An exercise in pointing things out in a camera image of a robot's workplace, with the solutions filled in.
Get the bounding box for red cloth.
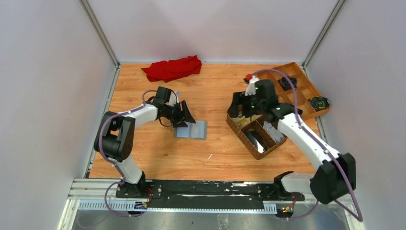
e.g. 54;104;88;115
141;55;202;83

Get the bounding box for white cards in basket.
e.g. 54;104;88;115
263;121;284;143

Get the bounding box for blue yellow rolled tie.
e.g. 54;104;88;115
309;96;330;112

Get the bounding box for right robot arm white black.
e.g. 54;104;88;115
227;79;357;204

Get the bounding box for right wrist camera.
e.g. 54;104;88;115
244;74;259;96

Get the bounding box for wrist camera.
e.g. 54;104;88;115
169;91;180;106
244;74;259;96

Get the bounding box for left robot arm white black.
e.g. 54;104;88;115
93;86;196;196

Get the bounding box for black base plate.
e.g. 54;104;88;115
115;180;305;210

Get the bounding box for wooden compartment tray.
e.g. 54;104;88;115
256;62;331;120

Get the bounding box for woven wicker basket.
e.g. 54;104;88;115
226;115;287;160

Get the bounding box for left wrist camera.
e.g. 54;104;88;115
169;91;180;106

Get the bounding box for black rolled belt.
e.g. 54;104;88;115
278;77;297;91

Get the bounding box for black cards in basket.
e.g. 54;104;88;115
245;130;269;153

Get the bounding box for aluminium frame rail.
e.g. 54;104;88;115
68;178;358;214

